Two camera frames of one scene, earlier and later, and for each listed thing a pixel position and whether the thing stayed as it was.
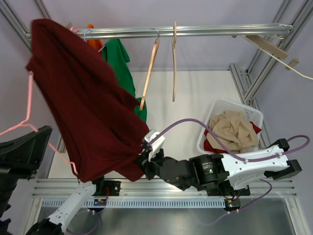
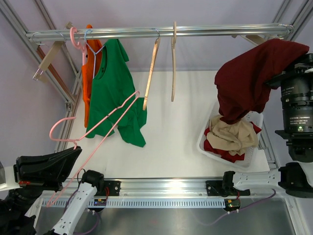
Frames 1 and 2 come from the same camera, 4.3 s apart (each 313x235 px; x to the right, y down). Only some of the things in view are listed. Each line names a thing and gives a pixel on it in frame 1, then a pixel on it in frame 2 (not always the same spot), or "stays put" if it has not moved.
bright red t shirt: [209, 147] stays put
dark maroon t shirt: [99, 125] to [241, 82]
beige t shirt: [234, 130] stays put
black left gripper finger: [28, 149] to [57, 166]
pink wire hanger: [26, 124] to [71, 182]
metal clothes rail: [233, 30] stays put
